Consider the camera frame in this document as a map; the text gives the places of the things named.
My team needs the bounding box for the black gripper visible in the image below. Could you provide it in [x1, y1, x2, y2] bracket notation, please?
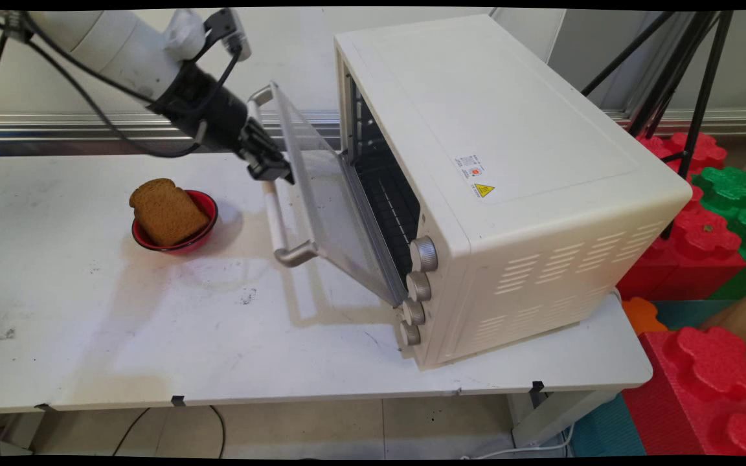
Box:
[152, 60, 295, 186]

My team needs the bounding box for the glass oven door with handle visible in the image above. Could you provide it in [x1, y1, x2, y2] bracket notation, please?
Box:
[246, 80, 411, 309]

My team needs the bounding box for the red bowl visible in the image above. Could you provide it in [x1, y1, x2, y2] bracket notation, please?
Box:
[131, 189, 220, 254]

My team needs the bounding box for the brown toast slice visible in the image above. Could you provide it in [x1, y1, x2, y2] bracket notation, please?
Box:
[129, 178, 210, 247]

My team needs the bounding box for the oven warning sticker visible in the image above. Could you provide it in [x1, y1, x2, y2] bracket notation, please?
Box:
[455, 154, 497, 199]

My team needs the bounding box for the white toaster oven body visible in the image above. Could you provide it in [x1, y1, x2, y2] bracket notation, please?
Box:
[333, 14, 694, 371]

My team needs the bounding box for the white table leg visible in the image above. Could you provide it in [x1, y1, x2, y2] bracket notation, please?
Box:
[508, 388, 621, 449]

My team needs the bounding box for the orange foam block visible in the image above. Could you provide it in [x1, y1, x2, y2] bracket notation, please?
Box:
[622, 296, 669, 337]

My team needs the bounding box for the black tripod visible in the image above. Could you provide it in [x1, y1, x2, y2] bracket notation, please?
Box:
[582, 10, 736, 241]

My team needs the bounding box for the teal foam mat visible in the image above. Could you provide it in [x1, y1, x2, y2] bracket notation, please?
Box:
[570, 394, 647, 458]

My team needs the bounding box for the green foam block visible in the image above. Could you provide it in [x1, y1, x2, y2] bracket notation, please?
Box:
[693, 166, 746, 302]

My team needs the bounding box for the large red foam block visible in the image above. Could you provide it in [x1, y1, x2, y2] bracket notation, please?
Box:
[622, 326, 746, 458]

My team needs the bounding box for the black oven wire rack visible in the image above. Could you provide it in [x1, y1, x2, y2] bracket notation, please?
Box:
[351, 97, 422, 280]

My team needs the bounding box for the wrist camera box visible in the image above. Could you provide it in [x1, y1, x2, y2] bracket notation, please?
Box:
[202, 8, 253, 63]

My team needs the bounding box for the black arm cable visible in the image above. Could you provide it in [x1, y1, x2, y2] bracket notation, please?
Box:
[0, 12, 244, 160]

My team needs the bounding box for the aluminium wall rail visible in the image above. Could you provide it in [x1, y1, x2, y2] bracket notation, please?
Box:
[0, 109, 746, 155]

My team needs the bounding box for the black floor cable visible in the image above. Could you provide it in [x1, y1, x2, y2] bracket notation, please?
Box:
[113, 405, 227, 460]

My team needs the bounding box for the white floor cable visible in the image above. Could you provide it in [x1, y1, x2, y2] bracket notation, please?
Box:
[460, 424, 576, 461]

